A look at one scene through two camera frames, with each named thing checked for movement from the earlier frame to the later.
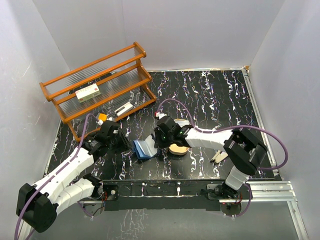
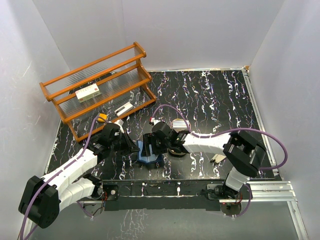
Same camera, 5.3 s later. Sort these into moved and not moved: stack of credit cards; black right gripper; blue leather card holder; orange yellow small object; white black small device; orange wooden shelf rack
Moved: blue leather card holder; black right gripper
Not moved: orange wooden shelf rack; white black small device; stack of credit cards; orange yellow small object
